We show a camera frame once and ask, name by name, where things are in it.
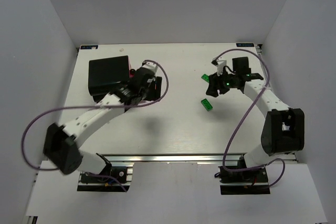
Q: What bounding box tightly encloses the green four-stud long lego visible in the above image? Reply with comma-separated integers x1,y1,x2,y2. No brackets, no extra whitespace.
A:
201,74,209,82

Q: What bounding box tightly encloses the green lego brick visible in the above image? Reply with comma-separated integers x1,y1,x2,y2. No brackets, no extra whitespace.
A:
201,99,213,111

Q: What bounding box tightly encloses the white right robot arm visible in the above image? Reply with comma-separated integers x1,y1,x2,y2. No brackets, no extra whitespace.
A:
206,57,305,169

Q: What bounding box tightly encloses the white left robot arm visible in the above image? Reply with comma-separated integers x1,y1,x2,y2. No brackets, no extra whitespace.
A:
43,62,159,176

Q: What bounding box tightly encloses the black drawer cabinet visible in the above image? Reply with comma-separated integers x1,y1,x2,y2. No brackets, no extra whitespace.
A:
88,56,131,103

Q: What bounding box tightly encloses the blue table label right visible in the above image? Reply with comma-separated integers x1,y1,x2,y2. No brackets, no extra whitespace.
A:
236,42,255,47

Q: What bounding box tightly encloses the blue table label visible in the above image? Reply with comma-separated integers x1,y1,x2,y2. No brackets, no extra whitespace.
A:
80,45,98,50
236,42,255,47

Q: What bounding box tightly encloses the blue table label left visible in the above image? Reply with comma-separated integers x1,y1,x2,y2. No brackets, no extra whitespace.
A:
80,45,98,50

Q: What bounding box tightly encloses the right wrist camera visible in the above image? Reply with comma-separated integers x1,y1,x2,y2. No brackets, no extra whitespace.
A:
211,56,227,76

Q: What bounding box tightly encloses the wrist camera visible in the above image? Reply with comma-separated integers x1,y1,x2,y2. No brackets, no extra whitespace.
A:
211,56,227,76
142,61,159,74

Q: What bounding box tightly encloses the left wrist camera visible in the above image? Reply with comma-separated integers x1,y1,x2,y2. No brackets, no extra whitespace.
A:
142,61,159,74

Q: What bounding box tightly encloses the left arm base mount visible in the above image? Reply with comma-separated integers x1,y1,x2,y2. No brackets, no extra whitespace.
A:
77,154,133,193

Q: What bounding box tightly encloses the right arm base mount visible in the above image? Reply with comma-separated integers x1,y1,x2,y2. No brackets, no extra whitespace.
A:
214,166,270,195

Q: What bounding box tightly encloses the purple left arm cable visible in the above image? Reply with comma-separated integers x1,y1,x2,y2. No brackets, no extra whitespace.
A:
20,59,169,192

